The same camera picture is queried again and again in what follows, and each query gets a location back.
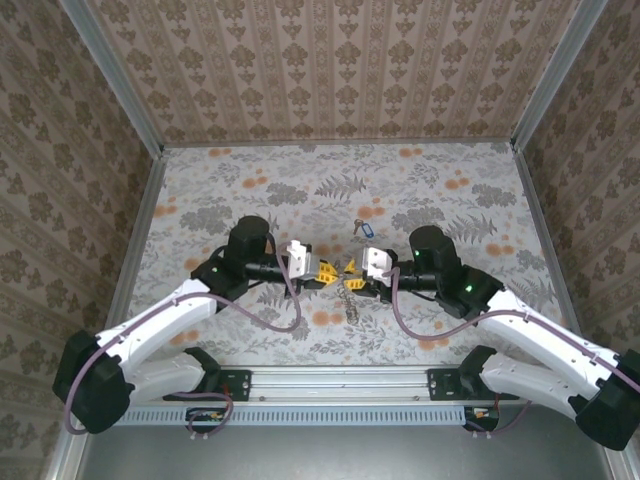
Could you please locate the blue plastic key tag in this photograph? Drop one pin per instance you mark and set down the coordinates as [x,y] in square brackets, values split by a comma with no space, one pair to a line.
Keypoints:
[368,230]

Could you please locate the small brass key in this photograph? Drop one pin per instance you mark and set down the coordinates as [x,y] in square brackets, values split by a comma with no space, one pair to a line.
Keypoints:
[356,228]

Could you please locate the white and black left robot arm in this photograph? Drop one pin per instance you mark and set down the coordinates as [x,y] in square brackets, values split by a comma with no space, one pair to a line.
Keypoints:
[150,330]

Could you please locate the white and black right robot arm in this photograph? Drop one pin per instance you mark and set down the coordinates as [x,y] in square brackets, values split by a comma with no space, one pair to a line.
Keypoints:
[540,330]

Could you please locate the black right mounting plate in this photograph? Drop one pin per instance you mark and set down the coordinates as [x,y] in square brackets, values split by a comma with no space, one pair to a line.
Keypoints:
[440,384]

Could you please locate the black mounting plate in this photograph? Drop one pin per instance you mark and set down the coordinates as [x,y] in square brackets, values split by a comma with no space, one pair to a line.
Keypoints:
[240,385]
[440,384]

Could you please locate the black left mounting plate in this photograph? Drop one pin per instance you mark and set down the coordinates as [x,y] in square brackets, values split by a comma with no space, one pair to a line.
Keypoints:
[240,385]

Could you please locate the grey metal panel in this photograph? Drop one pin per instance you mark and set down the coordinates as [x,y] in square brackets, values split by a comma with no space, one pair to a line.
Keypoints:
[340,455]

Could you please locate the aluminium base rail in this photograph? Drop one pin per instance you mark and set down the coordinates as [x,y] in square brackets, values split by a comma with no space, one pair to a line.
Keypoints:
[340,382]

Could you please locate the aluminium left side rail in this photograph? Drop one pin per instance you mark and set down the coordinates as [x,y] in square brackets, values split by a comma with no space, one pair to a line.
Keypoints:
[141,225]

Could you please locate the aluminium right side rail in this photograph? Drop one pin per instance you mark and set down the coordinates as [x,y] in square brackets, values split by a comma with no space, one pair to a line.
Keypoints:
[540,225]

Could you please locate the aluminium back frame rail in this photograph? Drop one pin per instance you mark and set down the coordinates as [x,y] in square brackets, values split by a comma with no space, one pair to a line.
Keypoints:
[340,143]

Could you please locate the aluminium left frame post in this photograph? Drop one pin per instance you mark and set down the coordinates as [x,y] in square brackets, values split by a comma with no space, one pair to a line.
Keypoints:
[115,80]

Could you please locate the aluminium frame post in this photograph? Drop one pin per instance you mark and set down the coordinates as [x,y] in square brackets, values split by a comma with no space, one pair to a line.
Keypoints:
[115,80]
[560,70]

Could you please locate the aluminium right frame post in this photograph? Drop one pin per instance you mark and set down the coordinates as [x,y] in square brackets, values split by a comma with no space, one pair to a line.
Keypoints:
[560,70]

